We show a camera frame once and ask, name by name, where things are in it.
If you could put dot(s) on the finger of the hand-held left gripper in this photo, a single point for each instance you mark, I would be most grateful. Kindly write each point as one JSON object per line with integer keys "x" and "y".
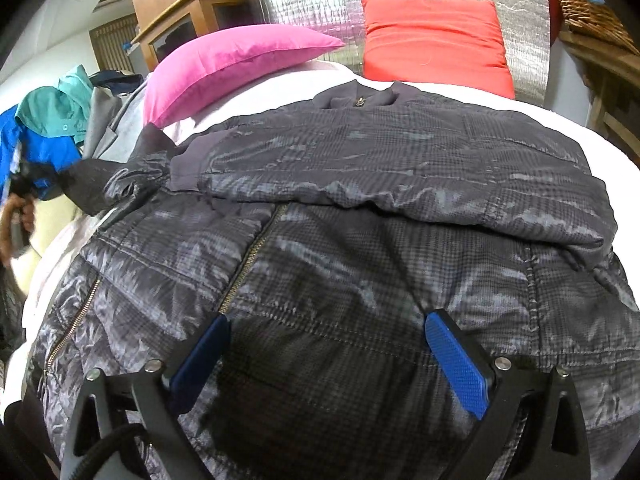
{"x": 32, "y": 180}

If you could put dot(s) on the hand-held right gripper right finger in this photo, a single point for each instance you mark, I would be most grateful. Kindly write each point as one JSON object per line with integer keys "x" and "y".
{"x": 457, "y": 360}

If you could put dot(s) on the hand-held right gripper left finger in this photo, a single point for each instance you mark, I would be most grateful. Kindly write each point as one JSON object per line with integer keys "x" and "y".
{"x": 200, "y": 360}

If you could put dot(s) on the dark grey plaid jacket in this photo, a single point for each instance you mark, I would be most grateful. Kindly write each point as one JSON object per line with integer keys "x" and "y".
{"x": 350, "y": 185}

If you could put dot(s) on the person's left hand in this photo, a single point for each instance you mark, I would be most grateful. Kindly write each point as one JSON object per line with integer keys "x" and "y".
{"x": 27, "y": 215}

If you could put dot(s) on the blue garment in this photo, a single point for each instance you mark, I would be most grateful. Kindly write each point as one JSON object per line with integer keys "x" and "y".
{"x": 40, "y": 150}

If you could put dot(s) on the teal shirt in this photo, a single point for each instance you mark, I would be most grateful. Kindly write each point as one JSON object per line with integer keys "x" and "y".
{"x": 50, "y": 105}

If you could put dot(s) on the light grey garment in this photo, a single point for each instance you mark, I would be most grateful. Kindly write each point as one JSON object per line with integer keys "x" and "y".
{"x": 107, "y": 125}

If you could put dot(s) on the wooden lattice door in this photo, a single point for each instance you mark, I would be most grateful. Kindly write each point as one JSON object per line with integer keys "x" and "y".
{"x": 112, "y": 42}

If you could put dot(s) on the pink pillow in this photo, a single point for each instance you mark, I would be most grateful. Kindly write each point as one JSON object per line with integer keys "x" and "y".
{"x": 225, "y": 65}

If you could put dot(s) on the white fluffy blanket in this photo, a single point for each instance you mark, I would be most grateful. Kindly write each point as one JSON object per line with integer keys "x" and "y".
{"x": 550, "y": 110}

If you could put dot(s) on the wooden chair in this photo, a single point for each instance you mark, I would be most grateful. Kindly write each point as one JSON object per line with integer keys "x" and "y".
{"x": 600, "y": 75}

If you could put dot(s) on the red pillow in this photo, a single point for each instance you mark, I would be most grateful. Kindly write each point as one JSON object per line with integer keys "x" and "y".
{"x": 430, "y": 40}

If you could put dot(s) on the wicker basket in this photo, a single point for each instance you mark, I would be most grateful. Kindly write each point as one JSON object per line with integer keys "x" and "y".
{"x": 585, "y": 5}

